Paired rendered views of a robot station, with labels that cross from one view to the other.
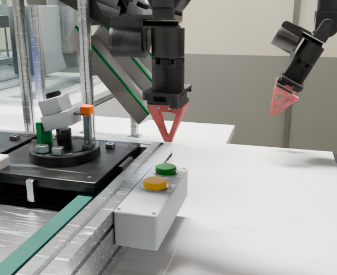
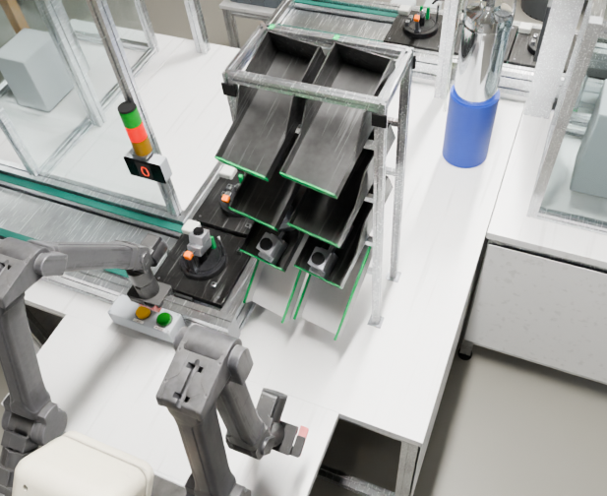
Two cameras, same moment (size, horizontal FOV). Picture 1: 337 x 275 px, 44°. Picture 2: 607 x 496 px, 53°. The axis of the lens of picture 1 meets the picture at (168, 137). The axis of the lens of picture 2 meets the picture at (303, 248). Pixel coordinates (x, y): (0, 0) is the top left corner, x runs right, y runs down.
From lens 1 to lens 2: 1.96 m
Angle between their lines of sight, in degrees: 85
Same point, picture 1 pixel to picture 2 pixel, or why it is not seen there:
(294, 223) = (146, 417)
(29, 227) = not seen: hidden behind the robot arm
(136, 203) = (124, 303)
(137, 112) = (250, 293)
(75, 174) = (166, 271)
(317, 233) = (129, 426)
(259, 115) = not seen: outside the picture
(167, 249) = (140, 336)
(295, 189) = not seen: hidden behind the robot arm
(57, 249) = (92, 275)
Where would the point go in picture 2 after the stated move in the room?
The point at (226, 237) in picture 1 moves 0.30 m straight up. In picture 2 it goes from (143, 369) to (107, 314)
